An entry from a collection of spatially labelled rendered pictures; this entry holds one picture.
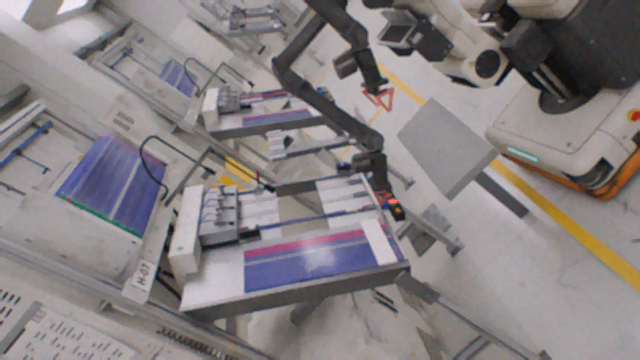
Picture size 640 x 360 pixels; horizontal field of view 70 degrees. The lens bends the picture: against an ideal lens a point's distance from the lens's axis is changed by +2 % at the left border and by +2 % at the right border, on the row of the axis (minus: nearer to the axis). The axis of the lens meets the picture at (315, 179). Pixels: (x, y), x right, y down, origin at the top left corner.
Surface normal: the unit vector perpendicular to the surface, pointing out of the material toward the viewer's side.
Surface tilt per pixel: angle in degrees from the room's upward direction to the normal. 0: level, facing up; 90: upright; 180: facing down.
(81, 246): 90
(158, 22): 90
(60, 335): 89
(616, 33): 92
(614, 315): 0
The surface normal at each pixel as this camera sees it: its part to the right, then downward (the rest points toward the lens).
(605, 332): -0.76, -0.52
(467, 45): 0.25, 0.33
